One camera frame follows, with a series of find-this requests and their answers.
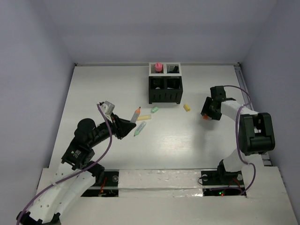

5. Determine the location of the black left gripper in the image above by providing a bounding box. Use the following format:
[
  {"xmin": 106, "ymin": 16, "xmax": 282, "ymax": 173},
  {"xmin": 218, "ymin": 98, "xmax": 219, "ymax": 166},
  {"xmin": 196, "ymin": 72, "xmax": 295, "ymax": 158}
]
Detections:
[{"xmin": 90, "ymin": 112, "xmax": 136, "ymax": 147}]

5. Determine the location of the clear green highlighter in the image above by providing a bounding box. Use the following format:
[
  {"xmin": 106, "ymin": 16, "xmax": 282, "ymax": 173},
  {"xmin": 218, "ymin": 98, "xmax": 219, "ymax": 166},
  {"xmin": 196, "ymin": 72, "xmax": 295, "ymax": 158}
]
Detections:
[{"xmin": 134, "ymin": 121, "xmax": 147, "ymax": 136}]

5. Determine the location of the yellow marker cap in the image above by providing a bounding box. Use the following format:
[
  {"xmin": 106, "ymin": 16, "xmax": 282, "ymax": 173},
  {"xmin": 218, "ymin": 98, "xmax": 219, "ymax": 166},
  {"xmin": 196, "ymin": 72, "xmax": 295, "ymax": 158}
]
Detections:
[{"xmin": 183, "ymin": 104, "xmax": 190, "ymax": 112}]

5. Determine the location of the clear orange-tip marker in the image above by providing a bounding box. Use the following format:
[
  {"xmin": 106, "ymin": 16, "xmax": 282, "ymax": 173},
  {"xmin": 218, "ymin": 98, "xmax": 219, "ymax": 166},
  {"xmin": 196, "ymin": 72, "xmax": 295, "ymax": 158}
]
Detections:
[{"xmin": 130, "ymin": 107, "xmax": 141, "ymax": 123}]

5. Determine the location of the clear yellow highlighter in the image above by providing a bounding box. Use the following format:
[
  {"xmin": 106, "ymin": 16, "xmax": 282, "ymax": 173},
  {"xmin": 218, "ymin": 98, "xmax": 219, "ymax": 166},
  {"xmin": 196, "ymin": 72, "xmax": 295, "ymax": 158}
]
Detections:
[{"xmin": 137, "ymin": 114, "xmax": 152, "ymax": 121}]

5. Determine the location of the pink bottle of pens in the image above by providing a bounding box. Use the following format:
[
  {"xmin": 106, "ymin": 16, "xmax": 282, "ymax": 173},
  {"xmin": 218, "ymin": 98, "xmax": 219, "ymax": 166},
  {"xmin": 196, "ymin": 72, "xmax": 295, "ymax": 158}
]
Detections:
[{"xmin": 154, "ymin": 62, "xmax": 164, "ymax": 73}]

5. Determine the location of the clear blue-tip marker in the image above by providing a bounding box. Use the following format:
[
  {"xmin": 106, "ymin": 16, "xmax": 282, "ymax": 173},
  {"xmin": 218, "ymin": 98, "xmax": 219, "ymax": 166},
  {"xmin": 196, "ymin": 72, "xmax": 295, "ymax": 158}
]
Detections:
[{"xmin": 167, "ymin": 66, "xmax": 175, "ymax": 73}]

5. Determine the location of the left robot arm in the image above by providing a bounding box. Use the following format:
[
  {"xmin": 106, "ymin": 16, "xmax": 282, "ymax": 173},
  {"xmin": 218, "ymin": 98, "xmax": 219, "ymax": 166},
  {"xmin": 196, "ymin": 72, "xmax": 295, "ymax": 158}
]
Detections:
[{"xmin": 16, "ymin": 113, "xmax": 136, "ymax": 225}]

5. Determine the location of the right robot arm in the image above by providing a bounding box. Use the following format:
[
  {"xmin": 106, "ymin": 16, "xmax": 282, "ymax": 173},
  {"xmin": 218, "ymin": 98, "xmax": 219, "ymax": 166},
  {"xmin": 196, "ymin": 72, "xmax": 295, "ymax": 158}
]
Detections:
[{"xmin": 201, "ymin": 86, "xmax": 275, "ymax": 184}]

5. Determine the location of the black slotted organizer box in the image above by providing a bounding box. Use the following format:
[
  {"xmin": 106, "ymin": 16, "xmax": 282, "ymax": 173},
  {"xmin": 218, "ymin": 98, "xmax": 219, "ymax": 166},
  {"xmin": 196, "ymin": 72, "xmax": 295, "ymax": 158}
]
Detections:
[{"xmin": 148, "ymin": 76, "xmax": 183, "ymax": 104}]

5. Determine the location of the white slotted organizer box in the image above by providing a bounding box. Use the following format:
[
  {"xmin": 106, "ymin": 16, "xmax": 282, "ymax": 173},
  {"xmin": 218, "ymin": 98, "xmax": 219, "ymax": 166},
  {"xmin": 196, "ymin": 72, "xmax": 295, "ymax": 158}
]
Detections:
[{"xmin": 149, "ymin": 62, "xmax": 182, "ymax": 76}]

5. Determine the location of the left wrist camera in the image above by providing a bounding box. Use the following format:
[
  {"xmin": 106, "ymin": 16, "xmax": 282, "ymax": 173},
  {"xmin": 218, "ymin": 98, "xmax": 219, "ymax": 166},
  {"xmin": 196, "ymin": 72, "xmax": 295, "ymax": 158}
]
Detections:
[{"xmin": 97, "ymin": 101, "xmax": 115, "ymax": 120}]

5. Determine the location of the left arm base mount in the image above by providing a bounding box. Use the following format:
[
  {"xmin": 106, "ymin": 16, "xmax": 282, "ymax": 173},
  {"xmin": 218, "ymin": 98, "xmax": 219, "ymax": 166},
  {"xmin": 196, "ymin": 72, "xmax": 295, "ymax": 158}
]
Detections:
[{"xmin": 81, "ymin": 170, "xmax": 119, "ymax": 197}]

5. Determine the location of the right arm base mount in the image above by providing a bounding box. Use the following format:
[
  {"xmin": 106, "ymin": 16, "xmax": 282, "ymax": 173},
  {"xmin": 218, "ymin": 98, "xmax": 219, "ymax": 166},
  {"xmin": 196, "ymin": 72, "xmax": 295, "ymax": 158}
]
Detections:
[{"xmin": 197, "ymin": 164, "xmax": 246, "ymax": 196}]

